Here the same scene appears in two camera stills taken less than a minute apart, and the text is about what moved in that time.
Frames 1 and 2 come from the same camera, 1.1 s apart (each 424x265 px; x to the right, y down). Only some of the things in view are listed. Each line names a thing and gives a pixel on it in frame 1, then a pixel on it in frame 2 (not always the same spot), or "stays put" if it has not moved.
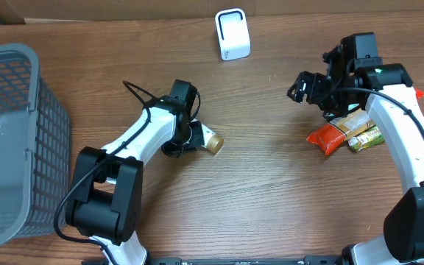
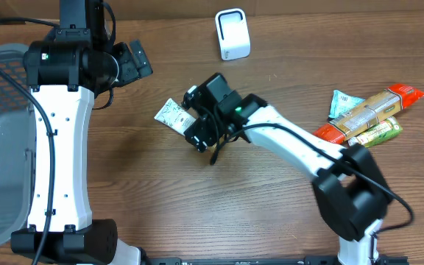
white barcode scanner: x=232 y=34 stays put
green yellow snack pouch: x=366 y=139 stays put
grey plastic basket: x=23 y=148 stays put
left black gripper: x=197 y=135 to x=138 y=59
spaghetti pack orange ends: x=332 y=135 stays put
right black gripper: x=314 y=85 to x=205 y=129
